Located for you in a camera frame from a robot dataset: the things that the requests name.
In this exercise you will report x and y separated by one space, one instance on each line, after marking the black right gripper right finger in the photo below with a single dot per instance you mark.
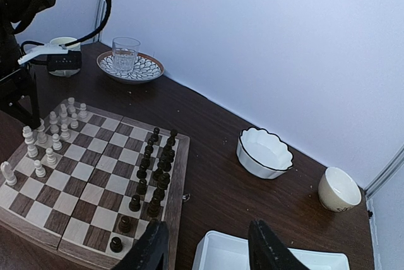
267 251

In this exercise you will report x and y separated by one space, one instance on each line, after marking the dark chess pieces row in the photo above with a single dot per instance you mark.
123 207

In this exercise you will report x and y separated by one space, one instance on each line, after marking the clear drinking glass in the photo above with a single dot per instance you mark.
125 51

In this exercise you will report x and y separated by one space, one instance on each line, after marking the aluminium frame post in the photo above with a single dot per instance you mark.
102 5
385 175

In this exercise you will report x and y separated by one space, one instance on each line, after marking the dark chess piece corner rook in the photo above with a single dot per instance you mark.
171 139

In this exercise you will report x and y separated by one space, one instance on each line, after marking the dark chess pawn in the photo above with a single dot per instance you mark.
155 136

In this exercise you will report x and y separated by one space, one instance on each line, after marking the left aluminium frame post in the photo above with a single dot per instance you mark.
102 5

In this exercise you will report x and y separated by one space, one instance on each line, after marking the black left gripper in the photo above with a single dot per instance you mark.
18 84

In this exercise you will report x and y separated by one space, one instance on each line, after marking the wooden chess board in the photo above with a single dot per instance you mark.
56 211

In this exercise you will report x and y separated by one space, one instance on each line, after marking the cream ceramic mug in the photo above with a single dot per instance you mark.
64 43

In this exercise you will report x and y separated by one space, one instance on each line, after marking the white scalloped bowl black rim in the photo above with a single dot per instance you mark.
263 154

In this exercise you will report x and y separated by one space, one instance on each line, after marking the white chess queen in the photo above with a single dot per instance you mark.
30 142

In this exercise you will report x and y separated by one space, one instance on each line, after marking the cream round bowl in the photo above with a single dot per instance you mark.
337 191

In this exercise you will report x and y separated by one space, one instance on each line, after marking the right aluminium frame post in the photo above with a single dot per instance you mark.
385 175

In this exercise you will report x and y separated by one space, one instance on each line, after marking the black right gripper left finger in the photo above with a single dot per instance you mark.
151 251

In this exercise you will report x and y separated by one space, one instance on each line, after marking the white chess pawn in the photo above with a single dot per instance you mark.
56 143
39 169
74 121
83 113
51 158
65 134

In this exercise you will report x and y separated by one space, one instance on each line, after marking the white chess rook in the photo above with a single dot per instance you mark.
71 108

